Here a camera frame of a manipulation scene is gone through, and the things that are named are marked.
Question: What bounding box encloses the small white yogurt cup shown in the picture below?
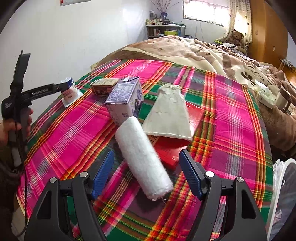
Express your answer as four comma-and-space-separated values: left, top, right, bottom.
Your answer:
61, 77, 83, 108

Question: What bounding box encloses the white round trash bin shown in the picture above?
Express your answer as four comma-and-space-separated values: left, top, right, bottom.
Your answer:
265, 158, 296, 241

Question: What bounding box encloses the person's left hand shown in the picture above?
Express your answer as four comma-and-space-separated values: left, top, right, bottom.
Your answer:
0, 108, 34, 146

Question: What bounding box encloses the translucent bin liner bag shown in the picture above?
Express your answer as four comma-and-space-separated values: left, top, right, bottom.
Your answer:
269, 158, 296, 241

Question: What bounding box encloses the small brown box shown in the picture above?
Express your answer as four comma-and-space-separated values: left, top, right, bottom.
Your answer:
90, 78, 120, 96

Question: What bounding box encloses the red flat box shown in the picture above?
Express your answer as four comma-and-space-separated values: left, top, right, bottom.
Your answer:
148, 101, 205, 171

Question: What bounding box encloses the purple milk carton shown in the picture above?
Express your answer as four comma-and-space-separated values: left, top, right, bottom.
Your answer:
104, 77, 144, 126

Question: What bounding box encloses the brown cream fleece blanket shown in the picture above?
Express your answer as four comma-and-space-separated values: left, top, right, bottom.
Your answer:
96, 36, 295, 158

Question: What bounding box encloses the beige cloth pouch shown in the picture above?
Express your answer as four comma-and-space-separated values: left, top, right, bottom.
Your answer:
142, 83, 193, 142

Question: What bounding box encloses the brown white travel mug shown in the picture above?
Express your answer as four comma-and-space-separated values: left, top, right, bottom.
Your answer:
275, 86, 292, 113

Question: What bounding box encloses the white tissue pack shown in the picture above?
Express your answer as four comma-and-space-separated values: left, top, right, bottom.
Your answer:
255, 80, 276, 109

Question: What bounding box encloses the wooden headboard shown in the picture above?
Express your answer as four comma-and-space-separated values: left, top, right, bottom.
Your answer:
279, 59, 296, 88

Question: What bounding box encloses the grey shelf desk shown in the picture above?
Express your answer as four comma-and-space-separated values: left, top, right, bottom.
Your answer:
146, 24, 186, 39

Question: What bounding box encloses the wooden wardrobe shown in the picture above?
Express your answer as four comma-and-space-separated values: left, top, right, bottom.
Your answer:
247, 0, 288, 68

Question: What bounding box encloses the blue vase with twigs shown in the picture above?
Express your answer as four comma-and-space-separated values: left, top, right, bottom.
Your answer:
151, 0, 179, 20

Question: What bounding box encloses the brown teddy bear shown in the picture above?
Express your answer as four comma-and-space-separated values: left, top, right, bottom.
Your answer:
225, 31, 247, 54

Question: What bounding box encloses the floral window curtain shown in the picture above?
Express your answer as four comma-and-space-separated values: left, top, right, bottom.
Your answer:
222, 0, 252, 45

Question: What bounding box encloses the silver wall poster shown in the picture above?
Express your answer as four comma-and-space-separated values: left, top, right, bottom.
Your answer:
60, 0, 91, 6

